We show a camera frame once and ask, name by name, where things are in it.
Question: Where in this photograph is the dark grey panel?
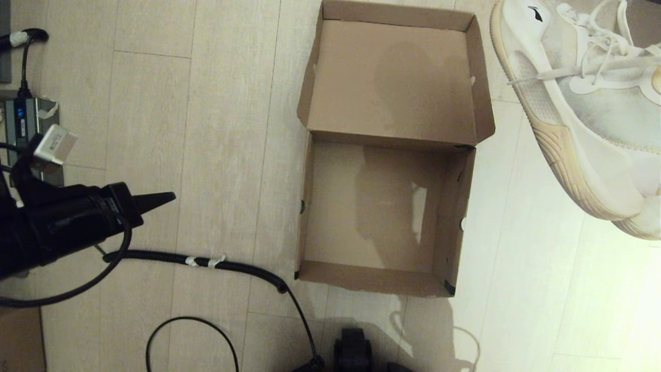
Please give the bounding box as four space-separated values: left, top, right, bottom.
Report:
0 0 12 84

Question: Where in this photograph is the black corrugated power cable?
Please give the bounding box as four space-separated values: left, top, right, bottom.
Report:
96 245 325 372

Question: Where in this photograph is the brown cardboard shoe box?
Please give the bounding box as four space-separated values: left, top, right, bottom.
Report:
294 0 496 299

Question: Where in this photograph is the thin black looped cable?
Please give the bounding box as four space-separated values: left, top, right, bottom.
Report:
146 317 240 372

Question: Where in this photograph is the grey power supply unit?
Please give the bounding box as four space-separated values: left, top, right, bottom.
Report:
4 97 60 187

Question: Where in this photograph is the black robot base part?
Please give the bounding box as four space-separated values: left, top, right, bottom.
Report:
333 327 373 372

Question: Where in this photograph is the brown cardboard carton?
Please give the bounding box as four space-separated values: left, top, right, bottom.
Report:
0 307 46 372

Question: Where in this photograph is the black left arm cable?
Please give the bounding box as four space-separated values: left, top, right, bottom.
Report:
0 139 132 309

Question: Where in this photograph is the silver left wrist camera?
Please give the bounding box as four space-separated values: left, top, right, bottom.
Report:
32 124 79 167

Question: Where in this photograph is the black cord with white tape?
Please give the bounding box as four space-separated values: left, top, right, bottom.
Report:
0 28 50 99

